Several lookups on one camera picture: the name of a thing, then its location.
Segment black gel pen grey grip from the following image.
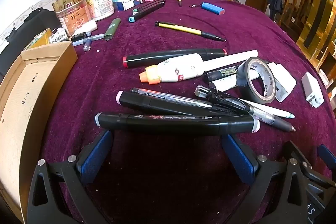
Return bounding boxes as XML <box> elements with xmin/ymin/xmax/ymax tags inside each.
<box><xmin>196</xmin><ymin>85</ymin><xmax>297</xmax><ymax>132</ymax></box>

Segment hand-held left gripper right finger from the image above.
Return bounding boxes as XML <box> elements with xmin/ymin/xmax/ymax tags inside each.
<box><xmin>222</xmin><ymin>133</ymin><xmax>309</xmax><ymax>224</ymax></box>

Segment black tape roll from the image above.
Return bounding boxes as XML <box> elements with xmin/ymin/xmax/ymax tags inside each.
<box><xmin>237</xmin><ymin>57</ymin><xmax>277</xmax><ymax>104</ymax></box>

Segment small blue white box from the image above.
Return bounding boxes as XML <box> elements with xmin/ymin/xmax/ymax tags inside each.
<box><xmin>116</xmin><ymin>0</ymin><xmax>144</xmax><ymax>11</ymax></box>

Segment brown cardboard box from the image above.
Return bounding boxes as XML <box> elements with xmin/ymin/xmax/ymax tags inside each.
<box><xmin>0</xmin><ymin>41</ymin><xmax>78</xmax><ymax>223</ymax></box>

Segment white eraser block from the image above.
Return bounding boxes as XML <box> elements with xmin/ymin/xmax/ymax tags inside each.
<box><xmin>76</xmin><ymin>20</ymin><xmax>98</xmax><ymax>36</ymax></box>

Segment green lighter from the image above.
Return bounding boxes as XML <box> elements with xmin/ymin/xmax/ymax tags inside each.
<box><xmin>104</xmin><ymin>18</ymin><xmax>122</xmax><ymax>41</ymax></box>

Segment white barcode label box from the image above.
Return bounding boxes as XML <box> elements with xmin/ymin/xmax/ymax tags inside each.
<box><xmin>49</xmin><ymin>27</ymin><xmax>68</xmax><ymax>43</ymax></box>

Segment clear plastic pen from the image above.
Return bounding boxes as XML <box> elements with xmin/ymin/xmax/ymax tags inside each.
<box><xmin>72</xmin><ymin>33</ymin><xmax>105</xmax><ymax>52</ymax></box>

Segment yellow green carton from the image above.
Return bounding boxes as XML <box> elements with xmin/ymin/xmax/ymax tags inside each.
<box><xmin>23</xmin><ymin>28</ymin><xmax>53</xmax><ymax>51</ymax></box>

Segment black marker red caps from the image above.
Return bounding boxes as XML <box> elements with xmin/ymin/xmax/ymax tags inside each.
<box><xmin>122</xmin><ymin>48</ymin><xmax>228</xmax><ymax>68</ymax></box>

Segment purple velvet tablecloth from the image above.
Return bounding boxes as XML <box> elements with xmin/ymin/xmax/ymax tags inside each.
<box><xmin>39</xmin><ymin>0</ymin><xmax>336</xmax><ymax>224</ymax></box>

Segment white stick pen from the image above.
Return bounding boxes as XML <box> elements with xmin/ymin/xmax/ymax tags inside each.
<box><xmin>202</xmin><ymin>49</ymin><xmax>259</xmax><ymax>75</ymax></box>

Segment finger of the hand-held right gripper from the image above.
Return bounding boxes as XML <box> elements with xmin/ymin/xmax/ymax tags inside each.
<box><xmin>318</xmin><ymin>144</ymin><xmax>336</xmax><ymax>165</ymax></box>
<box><xmin>282</xmin><ymin>140</ymin><xmax>313</xmax><ymax>170</ymax></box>

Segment black marker green cap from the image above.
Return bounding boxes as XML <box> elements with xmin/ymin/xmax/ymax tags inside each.
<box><xmin>133</xmin><ymin>0</ymin><xmax>166</xmax><ymax>16</ymax></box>

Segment blue battery pack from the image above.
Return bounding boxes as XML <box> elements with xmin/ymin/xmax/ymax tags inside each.
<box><xmin>201</xmin><ymin>2</ymin><xmax>226</xmax><ymax>16</ymax></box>

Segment white paper tube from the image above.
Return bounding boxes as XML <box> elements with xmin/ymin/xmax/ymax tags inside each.
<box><xmin>209</xmin><ymin>74</ymin><xmax>259</xmax><ymax>92</ymax></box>

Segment black marker grey caps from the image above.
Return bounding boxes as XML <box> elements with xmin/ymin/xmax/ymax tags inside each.
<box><xmin>95</xmin><ymin>112</ymin><xmax>260</xmax><ymax>135</ymax></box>

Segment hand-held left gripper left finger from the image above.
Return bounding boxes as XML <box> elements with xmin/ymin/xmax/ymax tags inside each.
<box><xmin>26</xmin><ymin>130</ymin><xmax>116</xmax><ymax>224</ymax></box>

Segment yellow black pen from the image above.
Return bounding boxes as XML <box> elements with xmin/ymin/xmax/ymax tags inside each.
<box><xmin>155</xmin><ymin>21</ymin><xmax>227</xmax><ymax>42</ymax></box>

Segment white glue bottle orange cap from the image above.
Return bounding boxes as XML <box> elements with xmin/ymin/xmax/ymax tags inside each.
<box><xmin>139</xmin><ymin>53</ymin><xmax>206</xmax><ymax>86</ymax></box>

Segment small white charger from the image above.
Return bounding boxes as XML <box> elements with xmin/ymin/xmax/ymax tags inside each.
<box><xmin>301</xmin><ymin>72</ymin><xmax>325</xmax><ymax>108</ymax></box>

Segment wooden stair railing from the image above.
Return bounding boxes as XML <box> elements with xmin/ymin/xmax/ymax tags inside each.
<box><xmin>281</xmin><ymin>0</ymin><xmax>315</xmax><ymax>28</ymax></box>

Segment large white charger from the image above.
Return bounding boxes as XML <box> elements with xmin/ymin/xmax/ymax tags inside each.
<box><xmin>267</xmin><ymin>62</ymin><xmax>297</xmax><ymax>103</ymax></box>

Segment clear jar orange label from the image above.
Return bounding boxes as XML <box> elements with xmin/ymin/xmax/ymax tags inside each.
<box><xmin>53</xmin><ymin>0</ymin><xmax>89</xmax><ymax>36</ymax></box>

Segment black marker blue cap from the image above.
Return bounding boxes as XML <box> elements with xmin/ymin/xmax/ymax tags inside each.
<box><xmin>128</xmin><ymin>1</ymin><xmax>165</xmax><ymax>23</ymax></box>

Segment black marker green label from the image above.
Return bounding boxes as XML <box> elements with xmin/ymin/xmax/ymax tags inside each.
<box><xmin>204</xmin><ymin>66</ymin><xmax>240</xmax><ymax>83</ymax></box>

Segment white plastic jar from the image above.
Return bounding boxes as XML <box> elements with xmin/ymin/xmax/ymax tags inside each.
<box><xmin>81</xmin><ymin>0</ymin><xmax>115</xmax><ymax>21</ymax></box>

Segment white pen teal tip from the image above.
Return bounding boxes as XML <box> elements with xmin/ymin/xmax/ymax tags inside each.
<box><xmin>238</xmin><ymin>98</ymin><xmax>296</xmax><ymax>119</ymax></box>

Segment black sofa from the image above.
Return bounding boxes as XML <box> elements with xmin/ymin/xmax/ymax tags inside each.
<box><xmin>0</xmin><ymin>7</ymin><xmax>61</xmax><ymax>78</ymax></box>

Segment black marker pink cap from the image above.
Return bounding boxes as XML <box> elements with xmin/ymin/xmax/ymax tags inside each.
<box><xmin>116</xmin><ymin>90</ymin><xmax>238</xmax><ymax>116</ymax></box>

